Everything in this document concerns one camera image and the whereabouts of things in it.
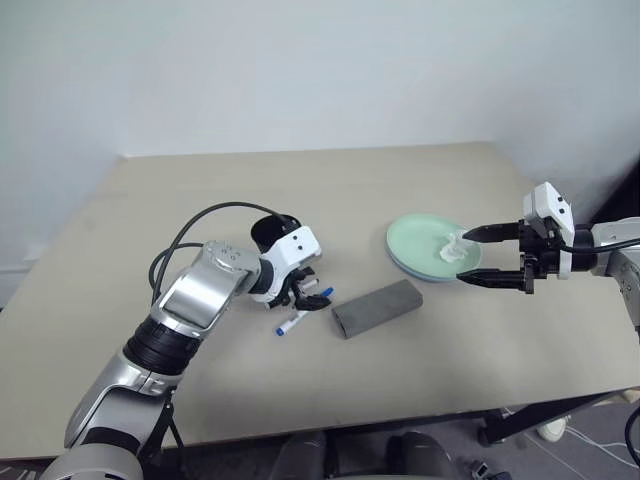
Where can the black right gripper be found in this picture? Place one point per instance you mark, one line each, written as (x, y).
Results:
(537, 255)

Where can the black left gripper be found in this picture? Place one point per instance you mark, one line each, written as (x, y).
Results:
(287, 282)

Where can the blue cap whiteboard marker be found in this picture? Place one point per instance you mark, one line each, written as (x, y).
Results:
(290, 324)

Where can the white tissue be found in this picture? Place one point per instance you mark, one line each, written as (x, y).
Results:
(452, 250)

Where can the grey felt glasses case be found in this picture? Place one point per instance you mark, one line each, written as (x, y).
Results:
(377, 310)

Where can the light green plate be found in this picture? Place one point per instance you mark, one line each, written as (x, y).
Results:
(415, 245)

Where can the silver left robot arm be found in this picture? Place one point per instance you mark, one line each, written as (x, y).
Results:
(200, 295)

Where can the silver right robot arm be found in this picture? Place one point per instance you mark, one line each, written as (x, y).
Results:
(615, 250)

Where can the light blue plate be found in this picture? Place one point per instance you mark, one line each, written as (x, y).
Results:
(431, 279)

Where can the black plastic cup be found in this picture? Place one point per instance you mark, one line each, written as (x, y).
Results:
(265, 232)

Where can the dark grey rounded shape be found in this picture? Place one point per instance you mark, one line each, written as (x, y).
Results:
(425, 457)
(300, 457)

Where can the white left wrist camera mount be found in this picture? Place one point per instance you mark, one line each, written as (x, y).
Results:
(295, 245)

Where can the black metal table frame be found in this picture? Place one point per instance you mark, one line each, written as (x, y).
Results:
(530, 417)

